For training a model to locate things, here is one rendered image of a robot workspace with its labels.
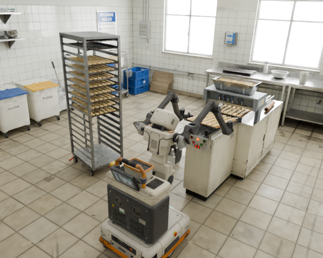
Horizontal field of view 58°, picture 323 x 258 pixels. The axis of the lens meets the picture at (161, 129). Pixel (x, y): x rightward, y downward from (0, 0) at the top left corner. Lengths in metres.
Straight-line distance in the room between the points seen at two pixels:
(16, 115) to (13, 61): 1.11
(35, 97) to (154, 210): 3.83
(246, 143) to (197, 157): 0.76
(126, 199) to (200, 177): 1.20
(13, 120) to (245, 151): 3.83
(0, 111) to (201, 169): 3.46
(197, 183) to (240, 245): 0.85
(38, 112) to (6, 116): 0.60
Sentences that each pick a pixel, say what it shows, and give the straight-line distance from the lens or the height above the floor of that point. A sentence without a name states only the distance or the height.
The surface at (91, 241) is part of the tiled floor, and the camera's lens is 3.16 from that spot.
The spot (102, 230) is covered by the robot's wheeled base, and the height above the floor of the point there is 0.23.
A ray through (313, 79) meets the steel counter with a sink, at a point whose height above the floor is 0.88.
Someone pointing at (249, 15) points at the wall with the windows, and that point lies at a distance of 6.88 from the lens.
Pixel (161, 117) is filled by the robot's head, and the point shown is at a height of 1.27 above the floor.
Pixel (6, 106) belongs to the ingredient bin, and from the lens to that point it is 5.44.
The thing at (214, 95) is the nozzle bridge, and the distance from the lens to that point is 3.93.
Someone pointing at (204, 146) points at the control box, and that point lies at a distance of 3.24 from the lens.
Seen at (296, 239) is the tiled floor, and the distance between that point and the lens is 3.47.
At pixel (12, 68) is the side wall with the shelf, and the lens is 6.15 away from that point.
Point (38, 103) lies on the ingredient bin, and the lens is 5.76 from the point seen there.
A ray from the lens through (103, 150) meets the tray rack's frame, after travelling 4.42.
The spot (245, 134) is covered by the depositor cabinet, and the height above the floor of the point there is 0.70.
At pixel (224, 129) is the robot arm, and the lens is 3.02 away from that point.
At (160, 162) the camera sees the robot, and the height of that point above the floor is 0.86.
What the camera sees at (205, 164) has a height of 0.52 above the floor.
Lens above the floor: 2.17
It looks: 23 degrees down
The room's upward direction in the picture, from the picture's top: 2 degrees clockwise
